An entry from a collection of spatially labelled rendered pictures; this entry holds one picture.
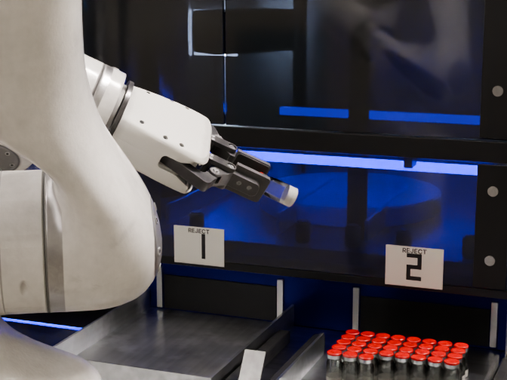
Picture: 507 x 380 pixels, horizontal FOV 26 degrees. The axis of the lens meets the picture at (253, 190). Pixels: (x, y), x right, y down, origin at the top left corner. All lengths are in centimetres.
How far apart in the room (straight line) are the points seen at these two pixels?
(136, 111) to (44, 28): 35
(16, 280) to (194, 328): 90
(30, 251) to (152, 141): 26
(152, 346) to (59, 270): 82
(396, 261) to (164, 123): 60
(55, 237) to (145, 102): 29
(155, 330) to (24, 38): 104
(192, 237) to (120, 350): 21
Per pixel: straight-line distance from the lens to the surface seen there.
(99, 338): 172
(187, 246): 172
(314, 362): 161
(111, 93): 110
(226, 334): 173
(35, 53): 78
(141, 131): 109
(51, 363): 95
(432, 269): 161
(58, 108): 81
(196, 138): 112
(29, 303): 91
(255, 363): 150
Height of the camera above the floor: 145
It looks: 12 degrees down
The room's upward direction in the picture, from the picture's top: straight up
